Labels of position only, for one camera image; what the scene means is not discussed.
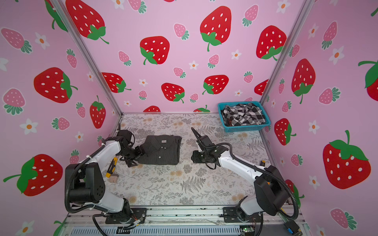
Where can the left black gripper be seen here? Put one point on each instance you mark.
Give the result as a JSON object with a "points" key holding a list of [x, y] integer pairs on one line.
{"points": [[140, 153]]}

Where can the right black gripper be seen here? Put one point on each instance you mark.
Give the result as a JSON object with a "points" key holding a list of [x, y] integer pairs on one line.
{"points": [[194, 157]]}

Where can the dark grey pinstriped shirt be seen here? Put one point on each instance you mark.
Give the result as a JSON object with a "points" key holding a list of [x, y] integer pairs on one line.
{"points": [[161, 150]]}

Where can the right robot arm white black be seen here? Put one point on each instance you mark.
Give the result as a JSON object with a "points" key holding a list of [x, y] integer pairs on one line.
{"points": [[271, 192]]}

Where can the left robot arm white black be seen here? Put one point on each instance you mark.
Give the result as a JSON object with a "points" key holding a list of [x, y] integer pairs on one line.
{"points": [[84, 184]]}

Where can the small wooden block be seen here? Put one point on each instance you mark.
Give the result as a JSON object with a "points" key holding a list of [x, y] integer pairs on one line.
{"points": [[113, 178]]}

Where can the black white checkered shirt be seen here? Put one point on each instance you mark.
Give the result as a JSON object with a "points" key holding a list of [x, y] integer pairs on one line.
{"points": [[243, 115]]}

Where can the teal plastic basket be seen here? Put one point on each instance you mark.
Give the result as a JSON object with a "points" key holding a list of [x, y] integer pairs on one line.
{"points": [[243, 128]]}

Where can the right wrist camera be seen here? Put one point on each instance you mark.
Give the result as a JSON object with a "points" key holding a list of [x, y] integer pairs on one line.
{"points": [[205, 142]]}

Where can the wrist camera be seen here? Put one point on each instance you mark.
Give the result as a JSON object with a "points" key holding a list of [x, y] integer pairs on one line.
{"points": [[205, 142], [128, 137]]}

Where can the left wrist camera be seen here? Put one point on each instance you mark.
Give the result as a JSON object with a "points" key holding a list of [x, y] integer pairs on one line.
{"points": [[128, 137]]}

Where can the yellow black handled tool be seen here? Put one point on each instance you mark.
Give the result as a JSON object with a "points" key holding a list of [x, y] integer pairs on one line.
{"points": [[112, 167]]}

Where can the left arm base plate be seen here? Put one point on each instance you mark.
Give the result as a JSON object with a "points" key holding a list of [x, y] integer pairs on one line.
{"points": [[137, 214]]}

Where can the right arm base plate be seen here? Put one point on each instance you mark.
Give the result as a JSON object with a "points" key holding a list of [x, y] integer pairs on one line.
{"points": [[236, 215]]}

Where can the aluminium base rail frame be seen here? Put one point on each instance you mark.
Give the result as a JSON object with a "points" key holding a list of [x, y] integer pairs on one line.
{"points": [[182, 221]]}

